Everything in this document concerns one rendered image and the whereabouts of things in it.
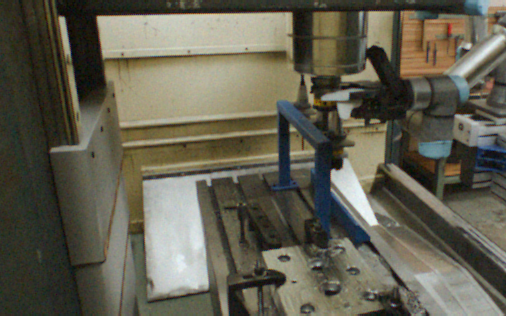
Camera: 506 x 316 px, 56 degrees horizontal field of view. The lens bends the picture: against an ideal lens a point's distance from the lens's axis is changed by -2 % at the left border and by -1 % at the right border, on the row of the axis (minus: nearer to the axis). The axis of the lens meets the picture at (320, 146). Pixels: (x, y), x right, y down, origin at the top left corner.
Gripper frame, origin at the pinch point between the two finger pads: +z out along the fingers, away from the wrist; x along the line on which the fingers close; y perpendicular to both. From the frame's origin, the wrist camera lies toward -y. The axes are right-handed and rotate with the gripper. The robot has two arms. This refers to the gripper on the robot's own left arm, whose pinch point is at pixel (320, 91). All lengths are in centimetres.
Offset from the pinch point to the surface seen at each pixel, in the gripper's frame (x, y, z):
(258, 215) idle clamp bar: 36, 45, 4
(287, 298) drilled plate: -7.3, 42.6, 9.9
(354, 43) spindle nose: -7.8, -10.5, -3.3
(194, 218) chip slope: 81, 66, 18
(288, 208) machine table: 49, 51, -10
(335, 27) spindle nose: -7.9, -13.5, 0.7
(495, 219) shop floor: 146, 139, -200
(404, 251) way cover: 33, 67, -46
